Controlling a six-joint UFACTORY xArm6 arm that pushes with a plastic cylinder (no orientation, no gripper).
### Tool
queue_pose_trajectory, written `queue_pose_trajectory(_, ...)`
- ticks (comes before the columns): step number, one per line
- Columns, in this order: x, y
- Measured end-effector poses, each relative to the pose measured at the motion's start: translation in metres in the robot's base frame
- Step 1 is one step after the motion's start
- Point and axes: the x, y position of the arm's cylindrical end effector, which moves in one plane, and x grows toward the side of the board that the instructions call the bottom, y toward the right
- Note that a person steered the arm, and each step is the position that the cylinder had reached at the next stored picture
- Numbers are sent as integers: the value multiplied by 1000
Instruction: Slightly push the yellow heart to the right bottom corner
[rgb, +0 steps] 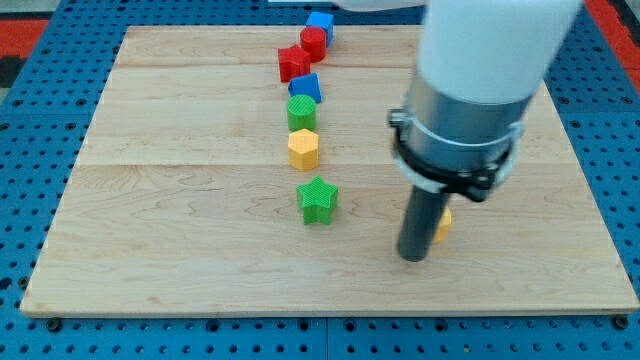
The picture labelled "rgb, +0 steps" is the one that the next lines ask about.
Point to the red star block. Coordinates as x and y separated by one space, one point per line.
293 62

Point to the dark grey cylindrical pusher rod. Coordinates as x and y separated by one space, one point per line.
421 222

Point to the blue cube block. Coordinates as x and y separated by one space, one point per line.
323 20

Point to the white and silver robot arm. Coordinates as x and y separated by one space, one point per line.
478 64

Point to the green cylinder block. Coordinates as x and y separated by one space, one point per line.
301 113

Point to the yellow hexagon block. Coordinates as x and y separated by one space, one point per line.
303 150

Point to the yellow heart block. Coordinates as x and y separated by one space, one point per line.
443 226

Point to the blue pentagon block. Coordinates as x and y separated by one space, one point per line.
308 84

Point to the green star block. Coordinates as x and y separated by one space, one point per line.
317 200

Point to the light wooden board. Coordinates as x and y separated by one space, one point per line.
182 202

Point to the red cylinder block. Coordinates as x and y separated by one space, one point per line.
313 41

